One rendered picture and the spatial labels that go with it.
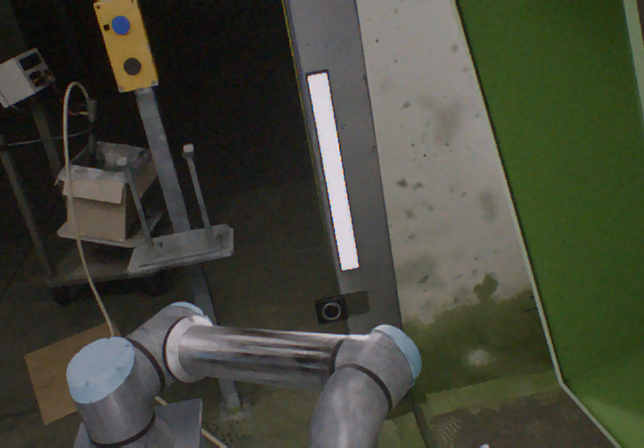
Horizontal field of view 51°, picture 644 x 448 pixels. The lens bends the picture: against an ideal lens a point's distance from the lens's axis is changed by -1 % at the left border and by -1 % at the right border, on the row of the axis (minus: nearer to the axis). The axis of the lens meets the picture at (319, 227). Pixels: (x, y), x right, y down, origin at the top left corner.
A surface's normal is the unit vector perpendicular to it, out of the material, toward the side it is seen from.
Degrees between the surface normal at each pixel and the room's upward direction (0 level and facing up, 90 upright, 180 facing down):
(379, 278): 90
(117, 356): 5
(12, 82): 90
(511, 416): 0
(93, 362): 5
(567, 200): 90
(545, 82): 90
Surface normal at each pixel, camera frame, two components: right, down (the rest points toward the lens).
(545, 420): -0.17, -0.89
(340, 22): 0.11, 0.41
